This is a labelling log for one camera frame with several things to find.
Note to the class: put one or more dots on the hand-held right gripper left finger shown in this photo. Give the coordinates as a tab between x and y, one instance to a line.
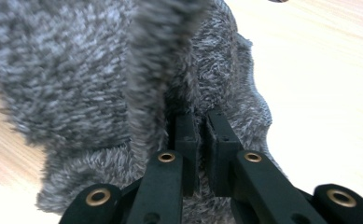
187	143

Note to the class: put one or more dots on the grey fuzzy cloth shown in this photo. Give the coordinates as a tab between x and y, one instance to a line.
76	77

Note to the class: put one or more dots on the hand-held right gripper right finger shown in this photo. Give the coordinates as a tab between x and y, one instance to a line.
221	146

